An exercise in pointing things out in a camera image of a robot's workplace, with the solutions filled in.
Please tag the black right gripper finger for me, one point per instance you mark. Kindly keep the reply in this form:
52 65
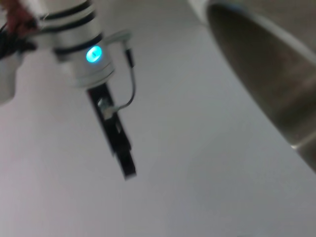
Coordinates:
126 163

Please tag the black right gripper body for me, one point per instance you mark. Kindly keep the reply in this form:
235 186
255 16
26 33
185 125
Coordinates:
108 123

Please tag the stainless steel bowl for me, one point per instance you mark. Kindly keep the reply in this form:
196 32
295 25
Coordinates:
276 74

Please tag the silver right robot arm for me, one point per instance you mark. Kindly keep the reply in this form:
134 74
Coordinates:
74 37

